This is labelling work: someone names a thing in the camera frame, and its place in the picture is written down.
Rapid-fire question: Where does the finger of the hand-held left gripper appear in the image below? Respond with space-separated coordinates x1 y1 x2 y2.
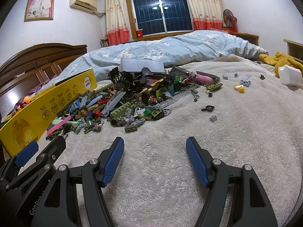
5 136 67 194
2 141 39 171

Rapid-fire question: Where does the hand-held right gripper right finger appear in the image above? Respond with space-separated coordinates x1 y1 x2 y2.
186 136 278 227

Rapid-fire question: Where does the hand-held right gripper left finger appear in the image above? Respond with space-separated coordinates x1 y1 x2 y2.
31 137 125 227

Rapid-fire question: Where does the yellow cardboard box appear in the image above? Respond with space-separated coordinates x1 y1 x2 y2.
0 68 97 158

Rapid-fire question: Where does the pile of toy bricks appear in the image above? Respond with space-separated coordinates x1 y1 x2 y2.
46 65 224 141

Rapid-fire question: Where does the purple cloth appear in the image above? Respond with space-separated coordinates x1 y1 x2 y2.
28 74 58 95

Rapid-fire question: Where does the black fan-shaped toy piece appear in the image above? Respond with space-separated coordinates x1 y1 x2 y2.
108 67 148 93

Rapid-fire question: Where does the pink oblong toy piece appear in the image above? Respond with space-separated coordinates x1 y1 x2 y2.
195 74 213 85

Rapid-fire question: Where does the dark wooden headboard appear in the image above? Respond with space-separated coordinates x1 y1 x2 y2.
0 43 88 121

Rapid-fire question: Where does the large grey plastic toy piece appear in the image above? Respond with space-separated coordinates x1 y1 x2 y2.
119 58 165 74

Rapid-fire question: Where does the blue floral duvet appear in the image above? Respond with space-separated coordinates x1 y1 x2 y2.
39 30 269 93

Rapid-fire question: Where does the yellow plush cloth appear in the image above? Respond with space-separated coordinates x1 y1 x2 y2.
259 51 303 77

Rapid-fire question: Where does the framed wedding photo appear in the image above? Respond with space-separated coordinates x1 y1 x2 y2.
24 0 55 21

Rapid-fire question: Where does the cream and red curtain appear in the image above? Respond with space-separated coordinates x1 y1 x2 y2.
181 0 224 31
105 0 130 46

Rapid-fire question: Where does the red standing fan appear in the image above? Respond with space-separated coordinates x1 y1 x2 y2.
223 9 238 33

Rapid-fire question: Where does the light wooden cabinet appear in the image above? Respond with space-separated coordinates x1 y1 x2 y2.
283 39 303 63

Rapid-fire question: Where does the wooden framed window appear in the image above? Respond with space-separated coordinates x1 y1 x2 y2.
124 0 196 39

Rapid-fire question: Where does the cream wall air conditioner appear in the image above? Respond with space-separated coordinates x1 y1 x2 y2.
69 0 98 13

